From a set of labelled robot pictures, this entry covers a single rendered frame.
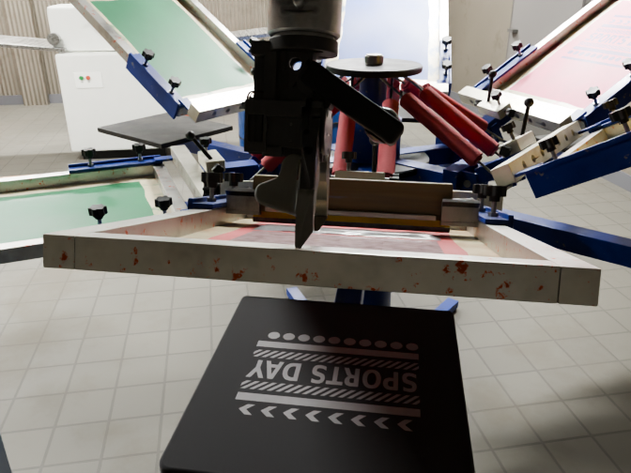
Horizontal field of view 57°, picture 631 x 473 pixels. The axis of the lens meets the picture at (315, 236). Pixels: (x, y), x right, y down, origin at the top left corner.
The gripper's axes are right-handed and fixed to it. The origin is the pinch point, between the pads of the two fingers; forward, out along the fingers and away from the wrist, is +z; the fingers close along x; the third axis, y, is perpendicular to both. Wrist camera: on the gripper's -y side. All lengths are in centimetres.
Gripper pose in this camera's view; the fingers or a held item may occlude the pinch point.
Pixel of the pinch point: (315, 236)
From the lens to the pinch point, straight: 61.7
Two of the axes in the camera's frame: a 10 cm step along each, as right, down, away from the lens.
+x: -1.4, 1.4, -9.8
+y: -9.9, -0.6, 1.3
